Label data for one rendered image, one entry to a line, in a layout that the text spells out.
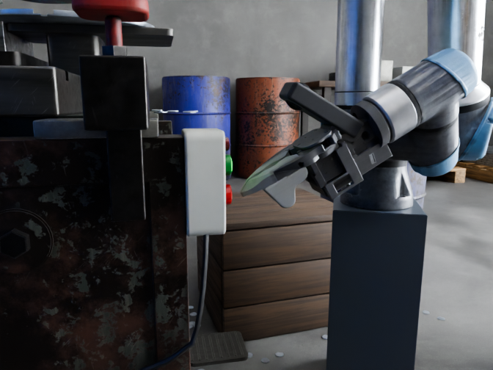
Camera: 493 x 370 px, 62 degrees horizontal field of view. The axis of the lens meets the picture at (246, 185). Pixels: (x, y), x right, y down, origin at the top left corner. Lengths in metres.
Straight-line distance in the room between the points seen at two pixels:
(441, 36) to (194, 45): 3.48
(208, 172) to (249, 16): 3.78
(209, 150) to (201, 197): 0.06
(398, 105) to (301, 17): 3.83
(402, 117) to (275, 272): 0.70
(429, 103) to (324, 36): 3.86
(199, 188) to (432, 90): 0.34
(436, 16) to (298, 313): 0.86
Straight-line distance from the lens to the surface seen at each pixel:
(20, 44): 0.82
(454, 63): 0.65
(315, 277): 1.24
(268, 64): 4.24
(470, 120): 0.83
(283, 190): 0.56
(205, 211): 0.52
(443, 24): 0.78
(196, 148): 0.51
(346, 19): 0.73
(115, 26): 0.45
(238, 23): 4.22
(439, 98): 0.63
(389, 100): 0.59
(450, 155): 0.71
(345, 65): 0.72
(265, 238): 1.14
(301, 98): 0.55
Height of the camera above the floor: 0.66
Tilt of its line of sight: 11 degrees down
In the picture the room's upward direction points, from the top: straight up
